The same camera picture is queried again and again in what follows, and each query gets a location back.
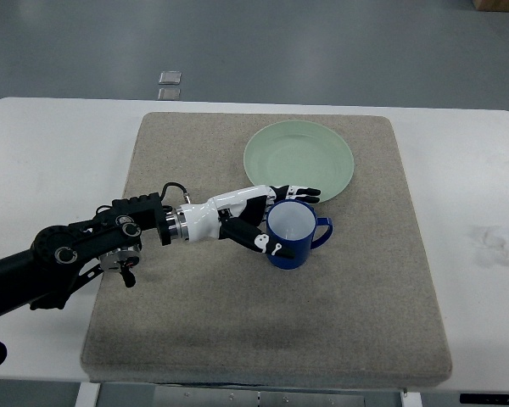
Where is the upper floor socket plate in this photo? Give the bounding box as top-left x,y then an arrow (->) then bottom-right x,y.
158,71 -> 182,85

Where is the light green plate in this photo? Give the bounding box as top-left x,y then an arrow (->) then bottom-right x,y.
243,120 -> 355,202

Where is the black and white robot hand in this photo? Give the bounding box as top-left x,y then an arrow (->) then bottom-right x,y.
175,185 -> 321,259

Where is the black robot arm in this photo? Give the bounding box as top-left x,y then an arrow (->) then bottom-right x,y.
0,192 -> 187,317

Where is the black control panel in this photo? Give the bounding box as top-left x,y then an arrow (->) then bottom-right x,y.
459,393 -> 509,406

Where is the cardboard box corner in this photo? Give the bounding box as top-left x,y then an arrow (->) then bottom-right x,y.
473,0 -> 509,13

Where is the blue enamel mug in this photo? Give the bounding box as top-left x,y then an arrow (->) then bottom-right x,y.
266,199 -> 333,270

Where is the beige felt mat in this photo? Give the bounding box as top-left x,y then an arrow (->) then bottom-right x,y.
81,114 -> 452,388

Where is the metal table frame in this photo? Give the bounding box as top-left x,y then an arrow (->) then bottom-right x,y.
74,382 -> 424,406

